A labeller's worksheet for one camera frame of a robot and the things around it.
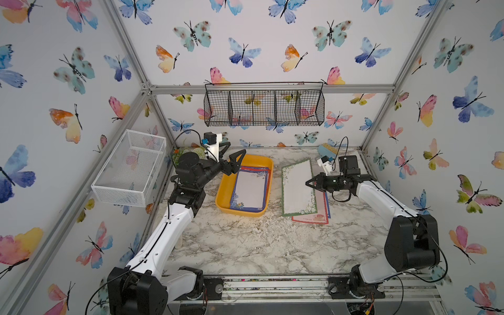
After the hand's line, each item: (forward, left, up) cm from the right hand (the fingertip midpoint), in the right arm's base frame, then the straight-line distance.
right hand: (309, 181), depth 85 cm
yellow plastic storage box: (+3, +39, -17) cm, 43 cm away
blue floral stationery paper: (-1, -12, -17) cm, 21 cm away
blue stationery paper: (+4, +27, -17) cm, 32 cm away
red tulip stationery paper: (-8, -8, -17) cm, 21 cm away
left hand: (-1, +29, +21) cm, 36 cm away
